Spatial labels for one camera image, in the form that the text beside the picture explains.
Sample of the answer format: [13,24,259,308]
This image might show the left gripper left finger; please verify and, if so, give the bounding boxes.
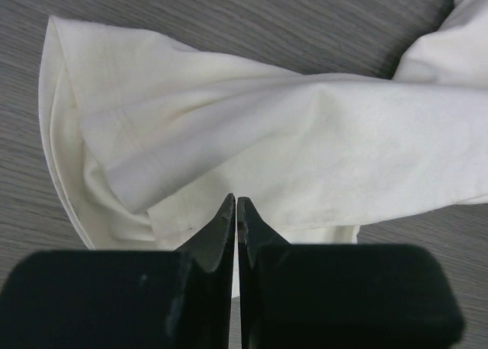
[1,195,236,348]

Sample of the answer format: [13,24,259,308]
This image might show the cream white t shirt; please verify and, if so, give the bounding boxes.
[37,0,488,299]

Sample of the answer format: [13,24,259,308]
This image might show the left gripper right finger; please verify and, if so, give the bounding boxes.
[236,197,464,348]

